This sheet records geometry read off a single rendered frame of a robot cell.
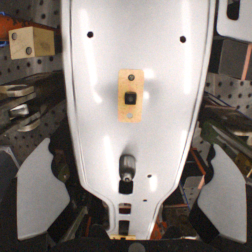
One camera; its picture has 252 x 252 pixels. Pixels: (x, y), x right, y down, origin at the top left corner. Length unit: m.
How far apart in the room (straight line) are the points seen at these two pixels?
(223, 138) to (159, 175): 0.15
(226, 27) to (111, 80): 0.19
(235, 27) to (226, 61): 0.06
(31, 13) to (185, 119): 0.59
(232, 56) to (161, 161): 0.23
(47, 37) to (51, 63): 0.38
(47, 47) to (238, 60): 0.30
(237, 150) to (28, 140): 0.76
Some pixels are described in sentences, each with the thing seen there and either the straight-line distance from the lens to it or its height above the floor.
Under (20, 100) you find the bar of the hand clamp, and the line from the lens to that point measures 0.20.
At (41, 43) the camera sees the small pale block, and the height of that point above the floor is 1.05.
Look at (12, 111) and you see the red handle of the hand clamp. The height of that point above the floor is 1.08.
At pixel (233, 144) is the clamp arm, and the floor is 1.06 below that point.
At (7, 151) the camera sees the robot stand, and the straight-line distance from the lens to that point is 0.87.
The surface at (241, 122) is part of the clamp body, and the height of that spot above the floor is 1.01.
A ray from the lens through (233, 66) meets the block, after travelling 0.30.
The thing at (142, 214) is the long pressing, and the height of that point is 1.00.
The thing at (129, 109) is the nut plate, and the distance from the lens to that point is 0.24.
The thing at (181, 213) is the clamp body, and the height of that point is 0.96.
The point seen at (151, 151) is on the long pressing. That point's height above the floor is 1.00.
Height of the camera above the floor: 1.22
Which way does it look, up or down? 63 degrees down
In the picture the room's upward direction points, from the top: 177 degrees counter-clockwise
